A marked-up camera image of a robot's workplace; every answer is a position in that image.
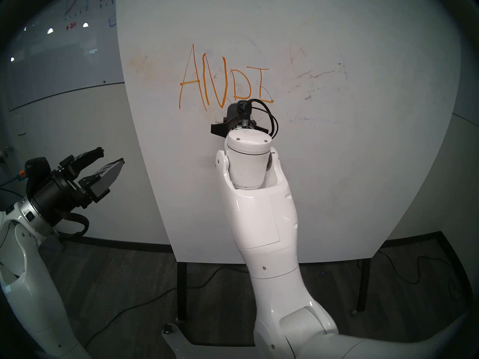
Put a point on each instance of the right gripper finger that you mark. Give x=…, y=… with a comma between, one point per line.
x=219, y=128
x=262, y=129

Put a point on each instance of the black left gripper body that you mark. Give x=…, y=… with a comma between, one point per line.
x=60, y=197

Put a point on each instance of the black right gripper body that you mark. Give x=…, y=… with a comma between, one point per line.
x=239, y=123

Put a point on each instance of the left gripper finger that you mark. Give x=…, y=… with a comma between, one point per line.
x=84, y=159
x=104, y=178

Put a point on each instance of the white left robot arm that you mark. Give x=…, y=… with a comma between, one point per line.
x=30, y=306

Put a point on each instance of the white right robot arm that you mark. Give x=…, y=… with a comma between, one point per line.
x=262, y=220

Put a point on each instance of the white freestanding whiteboard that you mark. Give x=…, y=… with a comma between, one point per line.
x=336, y=175

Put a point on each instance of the black whiteboard stand leg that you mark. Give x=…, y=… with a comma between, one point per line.
x=364, y=283
x=182, y=291

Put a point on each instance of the black base knob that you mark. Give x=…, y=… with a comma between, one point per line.
x=167, y=328

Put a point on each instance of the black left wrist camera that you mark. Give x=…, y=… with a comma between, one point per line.
x=37, y=169

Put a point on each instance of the wall-mounted glass board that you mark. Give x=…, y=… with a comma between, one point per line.
x=56, y=63

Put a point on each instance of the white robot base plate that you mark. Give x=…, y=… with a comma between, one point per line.
x=209, y=350

